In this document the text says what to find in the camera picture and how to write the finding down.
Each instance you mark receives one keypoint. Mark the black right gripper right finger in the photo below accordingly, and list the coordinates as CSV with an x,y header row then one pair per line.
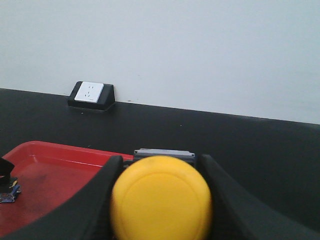
x,y
238,215

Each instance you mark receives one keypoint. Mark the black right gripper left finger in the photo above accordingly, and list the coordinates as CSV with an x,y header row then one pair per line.
x,y
85,216

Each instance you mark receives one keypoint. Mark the yellow mushroom push button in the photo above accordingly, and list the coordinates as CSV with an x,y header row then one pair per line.
x,y
161,196

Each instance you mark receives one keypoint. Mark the red mushroom push button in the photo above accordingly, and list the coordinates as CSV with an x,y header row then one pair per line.
x,y
9,186

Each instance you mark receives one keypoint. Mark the red plastic tray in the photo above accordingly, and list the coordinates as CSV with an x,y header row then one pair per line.
x,y
49,175

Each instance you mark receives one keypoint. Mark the black white power outlet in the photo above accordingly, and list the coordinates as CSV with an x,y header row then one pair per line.
x,y
92,95

